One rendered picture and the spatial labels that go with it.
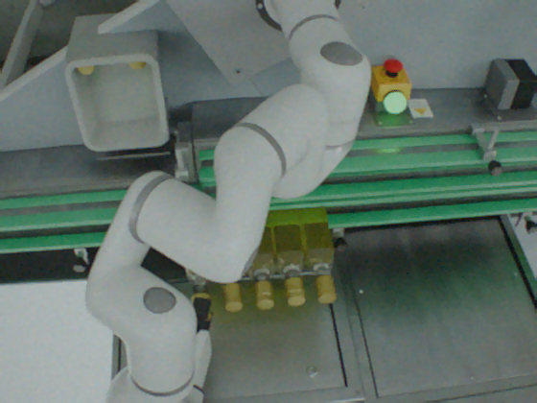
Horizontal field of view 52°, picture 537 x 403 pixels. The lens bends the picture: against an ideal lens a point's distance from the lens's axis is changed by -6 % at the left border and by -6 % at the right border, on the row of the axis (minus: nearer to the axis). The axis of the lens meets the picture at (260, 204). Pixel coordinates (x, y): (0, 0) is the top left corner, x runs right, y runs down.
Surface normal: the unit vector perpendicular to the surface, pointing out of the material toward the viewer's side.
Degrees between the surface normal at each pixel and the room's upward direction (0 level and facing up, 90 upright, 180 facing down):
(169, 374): 14
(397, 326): 91
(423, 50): 0
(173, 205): 80
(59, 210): 90
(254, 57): 2
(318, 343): 90
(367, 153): 90
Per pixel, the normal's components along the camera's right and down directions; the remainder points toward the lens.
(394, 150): 0.00, -0.65
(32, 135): 0.10, 0.75
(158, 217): -0.39, -0.08
